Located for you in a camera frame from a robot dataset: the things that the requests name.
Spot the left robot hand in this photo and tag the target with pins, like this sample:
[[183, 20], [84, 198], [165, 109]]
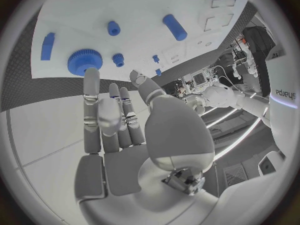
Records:
[[196, 102]]

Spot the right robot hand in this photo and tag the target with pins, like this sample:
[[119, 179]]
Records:
[[122, 172]]

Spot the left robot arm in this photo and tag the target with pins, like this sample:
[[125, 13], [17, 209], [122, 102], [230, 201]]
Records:
[[246, 102]]

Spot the white task board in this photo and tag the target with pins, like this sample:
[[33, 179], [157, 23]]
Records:
[[140, 11]]

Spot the cluttered workshop desk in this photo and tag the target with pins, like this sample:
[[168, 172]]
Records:
[[199, 78]]

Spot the blue long cylinder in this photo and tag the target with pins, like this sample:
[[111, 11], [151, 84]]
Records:
[[175, 27]]

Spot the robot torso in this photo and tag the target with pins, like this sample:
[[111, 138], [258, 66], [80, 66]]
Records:
[[281, 75]]

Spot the small blue toothed peg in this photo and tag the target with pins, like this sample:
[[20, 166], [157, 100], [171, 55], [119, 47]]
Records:
[[118, 59]]

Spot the blue short cylinder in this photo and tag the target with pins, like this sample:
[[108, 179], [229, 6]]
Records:
[[113, 28]]

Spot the blue gear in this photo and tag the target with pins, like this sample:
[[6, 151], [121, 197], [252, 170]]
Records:
[[82, 61]]

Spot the blue rectangular block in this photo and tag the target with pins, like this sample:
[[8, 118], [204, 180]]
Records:
[[47, 46]]

